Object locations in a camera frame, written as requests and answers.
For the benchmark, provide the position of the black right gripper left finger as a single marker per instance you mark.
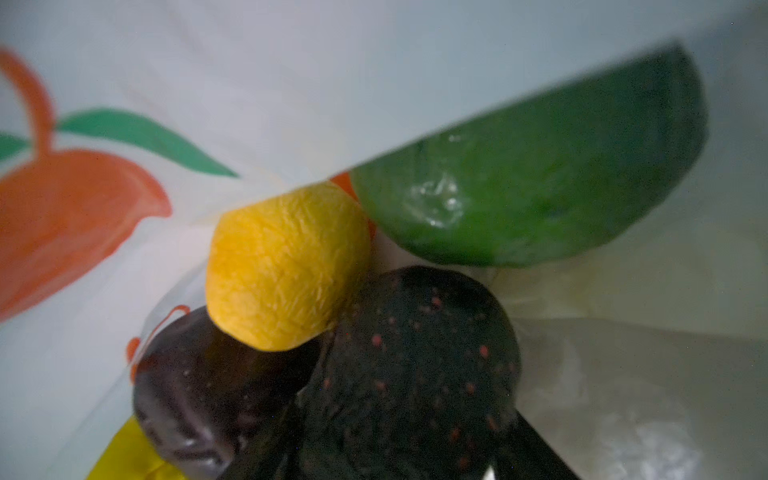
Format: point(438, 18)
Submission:
point(267, 452)

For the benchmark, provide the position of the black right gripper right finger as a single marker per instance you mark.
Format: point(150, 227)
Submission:
point(524, 455)

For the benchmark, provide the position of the dark brown fruit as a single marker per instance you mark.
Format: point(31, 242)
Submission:
point(200, 395)

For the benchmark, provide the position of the black fruit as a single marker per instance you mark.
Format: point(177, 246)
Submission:
point(418, 381)

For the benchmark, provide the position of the yellow round fruit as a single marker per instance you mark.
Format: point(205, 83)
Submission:
point(280, 270)

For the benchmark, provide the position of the green round lime fruit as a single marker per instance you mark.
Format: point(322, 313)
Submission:
point(548, 177)

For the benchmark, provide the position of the yellow translucent plastic bag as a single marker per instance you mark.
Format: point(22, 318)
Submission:
point(644, 359)

